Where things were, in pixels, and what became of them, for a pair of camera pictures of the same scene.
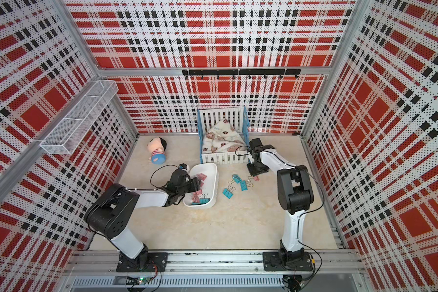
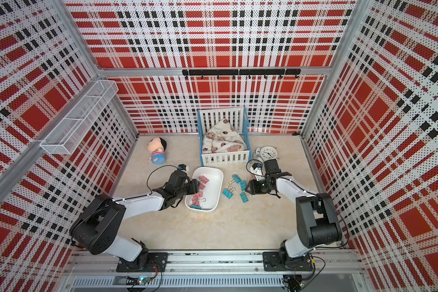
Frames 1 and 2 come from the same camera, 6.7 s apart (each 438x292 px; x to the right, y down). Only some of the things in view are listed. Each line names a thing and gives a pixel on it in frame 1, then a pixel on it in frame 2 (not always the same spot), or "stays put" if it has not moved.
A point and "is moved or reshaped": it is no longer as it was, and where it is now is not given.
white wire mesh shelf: (69, 131) stays put
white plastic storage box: (207, 197) is moved or reshaped
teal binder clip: (236, 178) stays put
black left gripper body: (190, 187) stays put
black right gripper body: (257, 168) -> (260, 187)
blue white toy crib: (224, 135) stays put
